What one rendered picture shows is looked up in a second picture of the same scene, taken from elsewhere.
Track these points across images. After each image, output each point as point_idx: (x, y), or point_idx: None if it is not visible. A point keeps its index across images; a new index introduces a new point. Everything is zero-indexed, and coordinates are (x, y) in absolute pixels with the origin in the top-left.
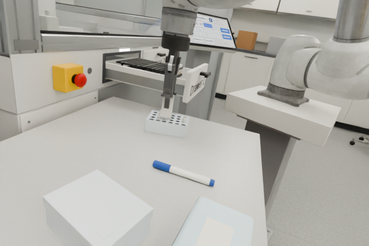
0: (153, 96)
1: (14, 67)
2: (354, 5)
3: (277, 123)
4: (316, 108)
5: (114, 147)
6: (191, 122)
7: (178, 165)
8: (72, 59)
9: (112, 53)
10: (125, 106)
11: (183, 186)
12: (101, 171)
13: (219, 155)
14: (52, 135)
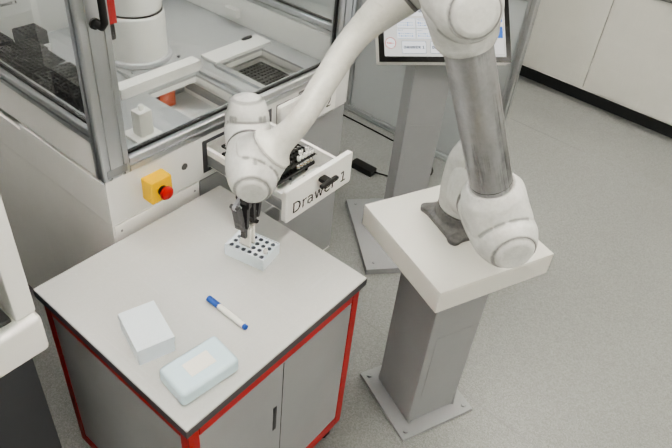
0: None
1: (108, 192)
2: (466, 157)
3: (403, 267)
4: None
5: (185, 273)
6: (289, 246)
7: (231, 302)
8: (162, 163)
9: (217, 135)
10: (224, 209)
11: (220, 324)
12: (165, 296)
13: (281, 300)
14: (138, 250)
